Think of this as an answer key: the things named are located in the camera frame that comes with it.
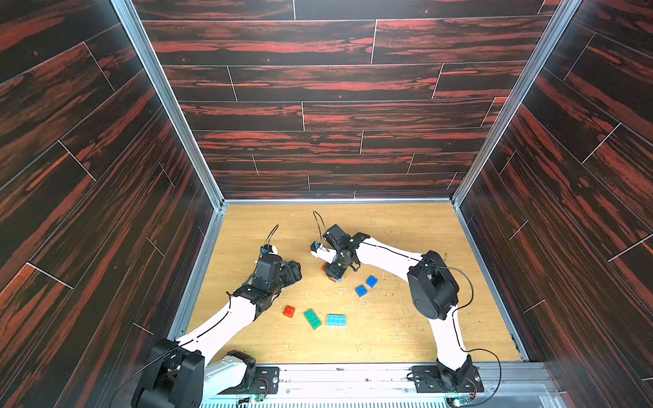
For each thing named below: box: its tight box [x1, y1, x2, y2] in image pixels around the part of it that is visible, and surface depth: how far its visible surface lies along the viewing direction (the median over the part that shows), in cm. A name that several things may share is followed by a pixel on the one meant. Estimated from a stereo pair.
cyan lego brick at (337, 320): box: [326, 313, 347, 328], surface depth 86 cm
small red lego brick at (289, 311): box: [282, 305, 296, 319], surface depth 88 cm
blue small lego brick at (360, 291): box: [354, 284, 369, 298], surface depth 93 cm
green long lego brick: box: [303, 308, 323, 331], surface depth 86 cm
